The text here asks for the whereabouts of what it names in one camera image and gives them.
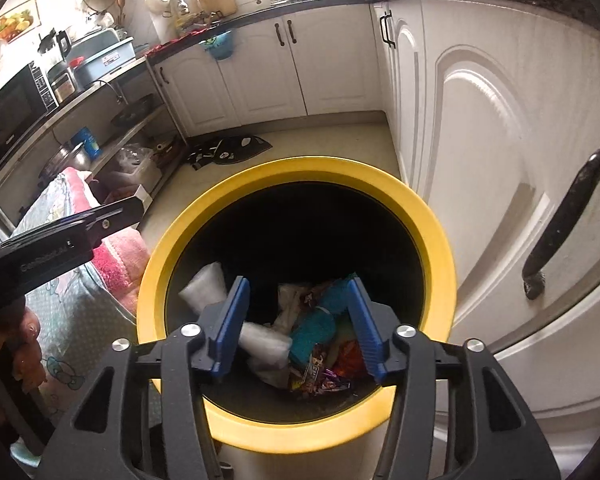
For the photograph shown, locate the white orange plastic bag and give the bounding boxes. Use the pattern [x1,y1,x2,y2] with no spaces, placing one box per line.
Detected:
[275,282,311,333]

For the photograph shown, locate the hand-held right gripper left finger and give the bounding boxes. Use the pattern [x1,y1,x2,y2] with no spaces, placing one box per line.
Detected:
[35,275,253,480]

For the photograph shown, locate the black floor mat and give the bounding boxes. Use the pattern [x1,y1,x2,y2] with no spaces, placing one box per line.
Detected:
[186,133,273,171]

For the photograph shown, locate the blue dish drainer box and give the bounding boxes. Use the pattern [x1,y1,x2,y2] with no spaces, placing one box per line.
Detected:
[67,27,136,88]

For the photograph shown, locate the steel pot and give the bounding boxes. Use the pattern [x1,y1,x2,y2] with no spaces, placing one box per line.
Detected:
[39,141,92,181]

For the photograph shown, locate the black microwave oven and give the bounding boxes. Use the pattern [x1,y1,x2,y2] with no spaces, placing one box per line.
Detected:
[0,60,61,161]

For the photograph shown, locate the teal cloth roll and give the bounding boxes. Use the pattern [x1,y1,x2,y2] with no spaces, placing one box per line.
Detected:
[287,272,361,366]

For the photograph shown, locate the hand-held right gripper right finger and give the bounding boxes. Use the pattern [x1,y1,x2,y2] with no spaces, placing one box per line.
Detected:
[346,275,563,480]

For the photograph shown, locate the person's left hand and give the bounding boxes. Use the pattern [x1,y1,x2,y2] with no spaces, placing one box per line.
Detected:
[10,305,48,386]

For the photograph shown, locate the blue hanging bin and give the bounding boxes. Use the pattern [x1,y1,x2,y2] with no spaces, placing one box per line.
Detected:
[198,30,234,62]

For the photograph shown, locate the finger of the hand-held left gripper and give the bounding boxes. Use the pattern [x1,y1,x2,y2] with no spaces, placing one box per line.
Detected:
[82,196,144,241]

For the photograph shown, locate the fruit picture tile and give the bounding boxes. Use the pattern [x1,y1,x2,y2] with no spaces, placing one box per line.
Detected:
[0,8,33,45]

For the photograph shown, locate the steel shelf table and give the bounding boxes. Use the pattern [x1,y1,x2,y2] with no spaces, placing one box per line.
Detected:
[0,55,188,211]

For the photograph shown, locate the cartoon printed blanket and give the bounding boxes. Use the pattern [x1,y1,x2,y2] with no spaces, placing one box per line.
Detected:
[10,172,153,411]

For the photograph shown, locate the yellow rimmed trash bin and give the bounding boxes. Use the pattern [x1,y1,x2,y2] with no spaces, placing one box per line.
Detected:
[136,156,456,480]

